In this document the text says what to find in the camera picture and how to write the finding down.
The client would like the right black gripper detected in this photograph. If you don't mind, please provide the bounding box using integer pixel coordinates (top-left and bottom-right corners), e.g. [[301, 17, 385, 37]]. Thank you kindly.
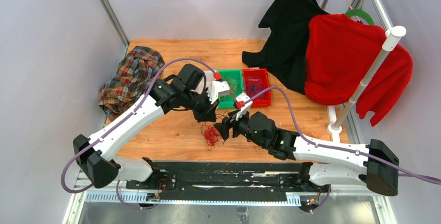
[[214, 108, 267, 150]]

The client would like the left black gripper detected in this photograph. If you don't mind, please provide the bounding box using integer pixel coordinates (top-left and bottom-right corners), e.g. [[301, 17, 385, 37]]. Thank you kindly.
[[183, 87, 221, 123]]

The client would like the red thin cable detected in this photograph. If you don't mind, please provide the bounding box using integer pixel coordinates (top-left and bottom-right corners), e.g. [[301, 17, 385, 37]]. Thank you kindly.
[[200, 112, 228, 151]]

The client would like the orange thin cable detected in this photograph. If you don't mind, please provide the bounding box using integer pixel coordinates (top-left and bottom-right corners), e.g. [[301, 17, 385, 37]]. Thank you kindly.
[[224, 77, 243, 99]]

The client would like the purple thin cable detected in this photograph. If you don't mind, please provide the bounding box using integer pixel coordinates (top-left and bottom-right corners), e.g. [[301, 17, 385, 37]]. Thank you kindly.
[[245, 78, 269, 96]]

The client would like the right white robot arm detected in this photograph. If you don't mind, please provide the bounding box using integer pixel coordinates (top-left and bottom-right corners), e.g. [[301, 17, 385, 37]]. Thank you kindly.
[[214, 112, 399, 196]]

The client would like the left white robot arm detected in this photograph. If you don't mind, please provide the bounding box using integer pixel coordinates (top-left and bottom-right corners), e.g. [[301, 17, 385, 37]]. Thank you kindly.
[[73, 64, 229, 189]]

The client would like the white plastic bin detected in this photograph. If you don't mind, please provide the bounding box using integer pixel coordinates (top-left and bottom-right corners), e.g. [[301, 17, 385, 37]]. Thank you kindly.
[[194, 70, 215, 94]]

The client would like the green plastic bin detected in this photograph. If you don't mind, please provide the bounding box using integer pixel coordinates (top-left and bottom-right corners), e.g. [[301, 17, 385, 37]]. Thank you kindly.
[[218, 69, 244, 109]]

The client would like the red plastic bin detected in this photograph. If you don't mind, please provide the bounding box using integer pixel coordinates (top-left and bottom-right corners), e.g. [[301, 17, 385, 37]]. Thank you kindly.
[[242, 68, 271, 108]]

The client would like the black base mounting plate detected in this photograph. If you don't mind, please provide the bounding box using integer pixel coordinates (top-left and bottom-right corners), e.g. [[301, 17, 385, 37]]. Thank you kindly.
[[126, 161, 328, 196]]

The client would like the plaid flannel shirt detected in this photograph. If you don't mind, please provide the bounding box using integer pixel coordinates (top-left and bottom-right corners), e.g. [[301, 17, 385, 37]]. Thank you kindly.
[[98, 46, 165, 121]]

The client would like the black t-shirt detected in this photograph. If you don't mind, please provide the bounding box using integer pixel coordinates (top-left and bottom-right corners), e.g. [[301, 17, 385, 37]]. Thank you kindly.
[[242, 0, 327, 94]]

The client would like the red t-shirt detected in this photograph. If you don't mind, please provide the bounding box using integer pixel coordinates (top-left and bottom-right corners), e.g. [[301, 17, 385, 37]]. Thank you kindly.
[[304, 14, 413, 126]]

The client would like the green hanger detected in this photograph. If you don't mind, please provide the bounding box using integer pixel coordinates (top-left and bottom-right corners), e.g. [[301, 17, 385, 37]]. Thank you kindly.
[[345, 8, 375, 25]]

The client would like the white clothes rack pole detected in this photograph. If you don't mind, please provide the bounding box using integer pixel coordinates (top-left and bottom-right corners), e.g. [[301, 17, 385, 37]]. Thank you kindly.
[[327, 25, 407, 142]]

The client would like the metal rack top bar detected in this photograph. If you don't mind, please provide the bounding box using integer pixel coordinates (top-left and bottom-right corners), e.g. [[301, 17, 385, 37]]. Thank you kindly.
[[371, 0, 394, 30]]

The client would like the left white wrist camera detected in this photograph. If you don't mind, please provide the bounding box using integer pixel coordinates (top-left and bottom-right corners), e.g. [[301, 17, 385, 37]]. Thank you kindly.
[[207, 81, 230, 104]]

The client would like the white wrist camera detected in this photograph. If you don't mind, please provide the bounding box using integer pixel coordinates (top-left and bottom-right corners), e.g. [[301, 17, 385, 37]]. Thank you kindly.
[[234, 92, 253, 121], [207, 81, 230, 104]]

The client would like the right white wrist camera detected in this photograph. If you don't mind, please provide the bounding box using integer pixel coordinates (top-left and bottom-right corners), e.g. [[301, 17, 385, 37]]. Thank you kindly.
[[234, 92, 253, 121]]

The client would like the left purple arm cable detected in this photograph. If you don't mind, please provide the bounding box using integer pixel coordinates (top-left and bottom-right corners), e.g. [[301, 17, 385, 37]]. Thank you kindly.
[[61, 57, 221, 210]]

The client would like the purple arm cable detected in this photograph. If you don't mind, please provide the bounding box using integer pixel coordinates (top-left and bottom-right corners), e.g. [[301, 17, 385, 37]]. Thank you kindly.
[[238, 86, 441, 186], [61, 57, 221, 210]]

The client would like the slotted aluminium rail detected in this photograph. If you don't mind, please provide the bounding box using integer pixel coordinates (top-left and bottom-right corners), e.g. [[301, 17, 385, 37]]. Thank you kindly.
[[84, 182, 301, 207]]

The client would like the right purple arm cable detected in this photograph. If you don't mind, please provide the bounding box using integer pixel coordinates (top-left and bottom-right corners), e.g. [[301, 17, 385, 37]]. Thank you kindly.
[[238, 86, 441, 186]]

